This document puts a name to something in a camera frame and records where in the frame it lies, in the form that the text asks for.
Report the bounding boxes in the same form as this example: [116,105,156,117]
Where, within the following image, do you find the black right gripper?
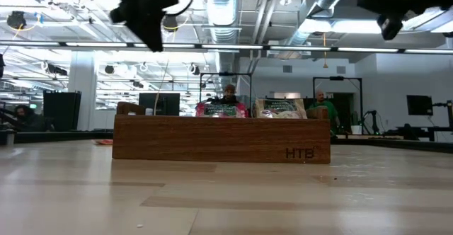
[357,0,438,41]

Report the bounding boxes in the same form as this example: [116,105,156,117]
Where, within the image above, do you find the red tea packet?
[195,101,250,119]

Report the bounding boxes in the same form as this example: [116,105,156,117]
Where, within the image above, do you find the wooden tea box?
[112,101,332,165]

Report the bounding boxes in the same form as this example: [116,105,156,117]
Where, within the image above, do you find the green white snack packet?
[254,98,309,120]

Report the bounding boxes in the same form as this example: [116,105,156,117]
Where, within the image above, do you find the hanging black spotlight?
[6,10,28,30]
[162,13,180,33]

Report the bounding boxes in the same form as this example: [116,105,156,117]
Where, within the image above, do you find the yellow hanging pendant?
[321,33,328,69]

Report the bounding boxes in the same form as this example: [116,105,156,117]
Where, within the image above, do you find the long light strip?
[0,40,453,55]

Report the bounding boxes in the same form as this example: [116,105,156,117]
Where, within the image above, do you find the white pillar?
[67,50,98,132]

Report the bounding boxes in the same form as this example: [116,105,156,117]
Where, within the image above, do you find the person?
[219,84,241,105]
[12,103,49,132]
[308,89,340,135]

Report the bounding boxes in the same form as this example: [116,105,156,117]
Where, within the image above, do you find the small black monitor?
[406,94,435,117]

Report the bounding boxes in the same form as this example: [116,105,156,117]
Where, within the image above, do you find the black partition panel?
[42,90,83,132]

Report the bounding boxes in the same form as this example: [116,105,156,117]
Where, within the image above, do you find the black desk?
[395,124,453,143]

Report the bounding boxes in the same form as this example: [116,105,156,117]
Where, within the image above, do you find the small grey cylinder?
[4,128,17,147]

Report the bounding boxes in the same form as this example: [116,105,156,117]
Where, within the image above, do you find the black rig frame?
[198,71,253,118]
[312,75,364,136]

